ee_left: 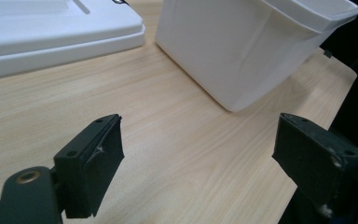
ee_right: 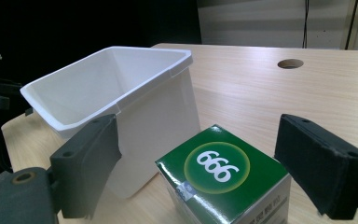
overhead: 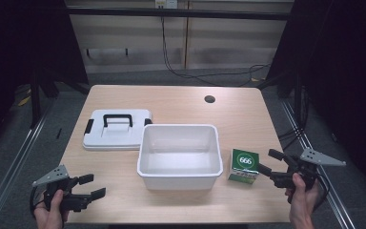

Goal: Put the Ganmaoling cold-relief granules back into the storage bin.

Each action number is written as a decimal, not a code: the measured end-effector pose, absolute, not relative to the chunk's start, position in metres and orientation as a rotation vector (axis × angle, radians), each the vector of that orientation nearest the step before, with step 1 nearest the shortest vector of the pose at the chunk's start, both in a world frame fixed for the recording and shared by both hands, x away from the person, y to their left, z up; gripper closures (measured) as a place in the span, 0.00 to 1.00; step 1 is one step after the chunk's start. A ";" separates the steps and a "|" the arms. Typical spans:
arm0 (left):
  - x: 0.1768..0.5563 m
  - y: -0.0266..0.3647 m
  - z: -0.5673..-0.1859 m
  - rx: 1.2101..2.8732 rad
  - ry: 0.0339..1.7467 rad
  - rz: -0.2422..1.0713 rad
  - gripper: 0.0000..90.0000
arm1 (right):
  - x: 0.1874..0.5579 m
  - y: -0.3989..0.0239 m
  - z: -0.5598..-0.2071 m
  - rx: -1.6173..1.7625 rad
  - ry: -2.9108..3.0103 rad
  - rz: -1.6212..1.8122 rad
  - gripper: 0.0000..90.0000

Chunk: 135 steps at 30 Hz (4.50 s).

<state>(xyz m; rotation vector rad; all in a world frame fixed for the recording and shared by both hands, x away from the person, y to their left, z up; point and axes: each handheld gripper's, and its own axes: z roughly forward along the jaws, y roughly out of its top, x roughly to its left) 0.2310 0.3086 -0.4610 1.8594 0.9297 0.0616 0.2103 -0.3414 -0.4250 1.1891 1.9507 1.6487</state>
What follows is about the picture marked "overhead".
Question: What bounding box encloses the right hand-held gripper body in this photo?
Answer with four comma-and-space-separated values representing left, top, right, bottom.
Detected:
270, 148, 347, 191

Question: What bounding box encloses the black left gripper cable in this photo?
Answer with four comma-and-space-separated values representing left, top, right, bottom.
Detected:
29, 185, 47, 218

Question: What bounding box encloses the white wall socket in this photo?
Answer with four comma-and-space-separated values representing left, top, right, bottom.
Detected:
154, 0, 178, 10

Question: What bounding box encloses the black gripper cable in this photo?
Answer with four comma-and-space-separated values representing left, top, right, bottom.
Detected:
313, 173, 331, 212
29, 185, 47, 218

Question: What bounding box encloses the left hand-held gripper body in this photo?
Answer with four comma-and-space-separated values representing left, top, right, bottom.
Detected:
32, 164, 93, 213

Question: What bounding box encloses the black cable bundle on floor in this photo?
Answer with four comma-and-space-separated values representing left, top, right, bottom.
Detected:
277, 85, 311, 151

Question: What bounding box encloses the black curtain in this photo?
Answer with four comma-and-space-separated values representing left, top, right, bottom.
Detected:
265, 0, 366, 201
0, 0, 90, 160

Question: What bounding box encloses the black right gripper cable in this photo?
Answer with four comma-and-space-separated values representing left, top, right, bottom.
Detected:
313, 173, 331, 212

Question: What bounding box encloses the person's left hand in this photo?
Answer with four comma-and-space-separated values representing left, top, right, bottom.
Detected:
33, 190, 70, 229

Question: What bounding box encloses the yellow floor tape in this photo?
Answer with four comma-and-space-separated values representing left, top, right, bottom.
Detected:
17, 94, 32, 107

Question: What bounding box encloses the black metal stand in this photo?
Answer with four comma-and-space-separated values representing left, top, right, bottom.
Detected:
29, 68, 43, 129

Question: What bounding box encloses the black horizontal frame bar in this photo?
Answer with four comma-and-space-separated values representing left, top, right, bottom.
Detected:
66, 7, 292, 21

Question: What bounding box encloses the metal floor rail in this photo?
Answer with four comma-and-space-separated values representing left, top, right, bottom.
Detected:
280, 99, 357, 229
0, 103, 55, 229

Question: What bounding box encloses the green and white carton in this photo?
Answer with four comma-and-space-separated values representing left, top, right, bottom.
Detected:
228, 148, 260, 185

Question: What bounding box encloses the black hanging wall cable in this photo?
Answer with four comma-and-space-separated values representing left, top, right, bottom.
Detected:
160, 15, 272, 88

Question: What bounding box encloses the white plastic storage box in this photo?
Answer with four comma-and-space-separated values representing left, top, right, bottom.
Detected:
136, 123, 224, 192

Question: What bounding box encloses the person's right hand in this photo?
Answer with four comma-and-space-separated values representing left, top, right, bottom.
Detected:
285, 173, 320, 214

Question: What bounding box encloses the white lid with black handle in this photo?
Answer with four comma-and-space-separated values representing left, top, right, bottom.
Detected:
82, 109, 153, 152

